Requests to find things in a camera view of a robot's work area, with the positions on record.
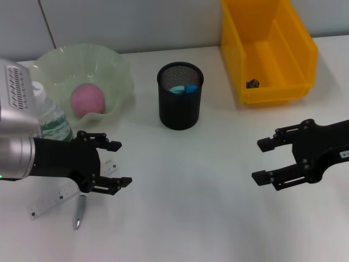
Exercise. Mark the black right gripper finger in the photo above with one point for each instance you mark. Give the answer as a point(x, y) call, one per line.
point(272, 143)
point(272, 177)

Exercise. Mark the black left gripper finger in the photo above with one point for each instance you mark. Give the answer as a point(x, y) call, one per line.
point(106, 143)
point(111, 184)

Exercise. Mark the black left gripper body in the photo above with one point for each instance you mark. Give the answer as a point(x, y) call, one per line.
point(65, 161)

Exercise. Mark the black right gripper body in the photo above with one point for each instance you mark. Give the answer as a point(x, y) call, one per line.
point(316, 155)

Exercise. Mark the silver ballpoint pen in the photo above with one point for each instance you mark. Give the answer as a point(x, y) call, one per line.
point(79, 210)

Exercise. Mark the clear water bottle green label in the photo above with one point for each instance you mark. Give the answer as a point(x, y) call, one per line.
point(54, 120)

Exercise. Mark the clear plastic ruler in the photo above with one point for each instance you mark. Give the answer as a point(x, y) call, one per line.
point(49, 203)

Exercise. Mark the pink peach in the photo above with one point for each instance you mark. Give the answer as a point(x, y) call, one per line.
point(87, 101)

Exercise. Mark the green plastic wrapper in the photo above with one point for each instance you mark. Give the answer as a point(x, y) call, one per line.
point(253, 83)

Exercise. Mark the blue scissors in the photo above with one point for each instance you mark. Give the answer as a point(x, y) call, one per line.
point(191, 89)

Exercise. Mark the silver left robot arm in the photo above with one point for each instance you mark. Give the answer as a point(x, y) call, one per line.
point(16, 131)

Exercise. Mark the black mesh pen cup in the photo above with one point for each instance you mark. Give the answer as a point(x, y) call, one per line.
point(180, 114)

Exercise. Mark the pale green wavy fruit bowl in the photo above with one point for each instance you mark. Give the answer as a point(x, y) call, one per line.
point(81, 62)

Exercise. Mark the yellow plastic storage bin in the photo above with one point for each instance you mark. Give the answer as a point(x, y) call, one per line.
point(234, 41)

